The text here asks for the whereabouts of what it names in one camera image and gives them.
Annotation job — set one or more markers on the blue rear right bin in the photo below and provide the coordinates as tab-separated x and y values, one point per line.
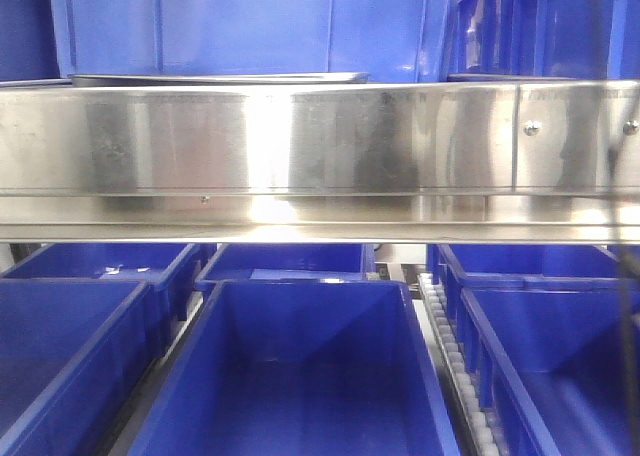
552	267

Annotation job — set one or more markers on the rail screw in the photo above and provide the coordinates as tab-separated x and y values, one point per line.
532	127
631	127

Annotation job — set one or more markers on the large blue upper bin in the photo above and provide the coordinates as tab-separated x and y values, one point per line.
392	41

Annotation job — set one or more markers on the silver steel tray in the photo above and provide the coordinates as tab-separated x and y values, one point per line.
113	80

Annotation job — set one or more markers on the blue rear centre bin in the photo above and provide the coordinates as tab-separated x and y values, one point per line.
238	261

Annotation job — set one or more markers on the blue rear left bin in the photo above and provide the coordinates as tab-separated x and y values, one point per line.
170	267

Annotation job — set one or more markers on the ribbed blue upper crate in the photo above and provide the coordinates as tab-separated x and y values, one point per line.
577	39

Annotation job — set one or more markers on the stainless steel shelf rail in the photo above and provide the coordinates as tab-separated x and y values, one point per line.
436	162

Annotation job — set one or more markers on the roller conveyor track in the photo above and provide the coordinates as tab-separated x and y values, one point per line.
475	428

